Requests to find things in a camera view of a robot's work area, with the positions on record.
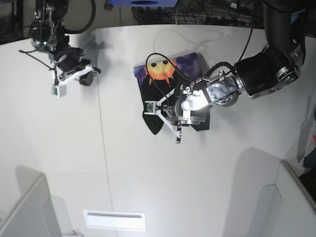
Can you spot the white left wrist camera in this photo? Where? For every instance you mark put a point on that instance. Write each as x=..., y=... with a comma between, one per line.
x=150, y=108

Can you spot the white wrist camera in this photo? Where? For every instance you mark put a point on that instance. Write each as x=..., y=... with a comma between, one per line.
x=150, y=108
x=58, y=91

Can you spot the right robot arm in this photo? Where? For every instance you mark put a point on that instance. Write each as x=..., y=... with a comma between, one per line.
x=50, y=36

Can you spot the blue box at top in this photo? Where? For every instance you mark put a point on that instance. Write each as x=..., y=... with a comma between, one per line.
x=143, y=3

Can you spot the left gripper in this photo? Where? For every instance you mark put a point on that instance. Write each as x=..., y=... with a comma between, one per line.
x=198, y=98

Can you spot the black T-shirt with print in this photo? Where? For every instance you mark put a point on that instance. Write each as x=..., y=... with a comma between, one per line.
x=167, y=78

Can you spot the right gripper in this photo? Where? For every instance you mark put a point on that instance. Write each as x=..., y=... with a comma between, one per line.
x=68, y=59

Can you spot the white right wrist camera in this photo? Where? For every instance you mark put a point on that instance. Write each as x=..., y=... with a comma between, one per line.
x=58, y=91

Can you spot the grey cabinet lower left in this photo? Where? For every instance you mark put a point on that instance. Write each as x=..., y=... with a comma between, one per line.
x=33, y=215

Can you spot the black keyboard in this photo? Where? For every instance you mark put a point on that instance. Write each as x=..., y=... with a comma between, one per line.
x=309, y=182

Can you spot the black power strip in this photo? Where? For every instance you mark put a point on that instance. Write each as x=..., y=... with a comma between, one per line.
x=224, y=21

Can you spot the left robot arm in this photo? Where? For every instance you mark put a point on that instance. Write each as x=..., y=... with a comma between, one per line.
x=276, y=66

